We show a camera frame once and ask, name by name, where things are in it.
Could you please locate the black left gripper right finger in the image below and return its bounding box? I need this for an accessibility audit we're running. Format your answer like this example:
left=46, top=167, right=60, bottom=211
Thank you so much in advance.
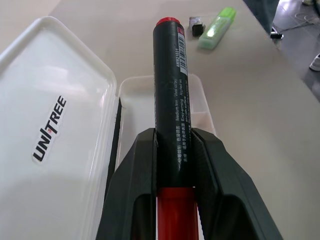
left=190, top=127, right=278, bottom=240

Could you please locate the translucent white plastic pencil case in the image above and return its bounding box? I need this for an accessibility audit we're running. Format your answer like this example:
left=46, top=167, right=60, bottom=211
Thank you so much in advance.
left=0, top=15, right=218, bottom=240

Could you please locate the green highlighter marker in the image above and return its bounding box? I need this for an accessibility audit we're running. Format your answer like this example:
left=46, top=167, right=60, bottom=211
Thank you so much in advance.
left=197, top=6, right=238, bottom=50

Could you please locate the white cable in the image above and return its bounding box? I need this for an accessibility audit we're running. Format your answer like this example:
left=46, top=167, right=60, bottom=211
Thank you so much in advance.
left=274, top=11, right=320, bottom=32

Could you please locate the black marker with red cap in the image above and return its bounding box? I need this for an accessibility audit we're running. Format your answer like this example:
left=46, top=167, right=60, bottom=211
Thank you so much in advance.
left=151, top=16, right=198, bottom=240

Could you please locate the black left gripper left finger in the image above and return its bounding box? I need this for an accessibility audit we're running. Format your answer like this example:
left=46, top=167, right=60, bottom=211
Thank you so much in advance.
left=94, top=127, right=161, bottom=240

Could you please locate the small black binder clip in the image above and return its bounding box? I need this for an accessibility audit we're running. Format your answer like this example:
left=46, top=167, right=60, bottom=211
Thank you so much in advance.
left=188, top=16, right=206, bottom=38

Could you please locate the white shoe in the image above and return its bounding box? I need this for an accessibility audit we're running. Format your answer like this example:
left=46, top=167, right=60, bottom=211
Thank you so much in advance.
left=309, top=52, right=320, bottom=72

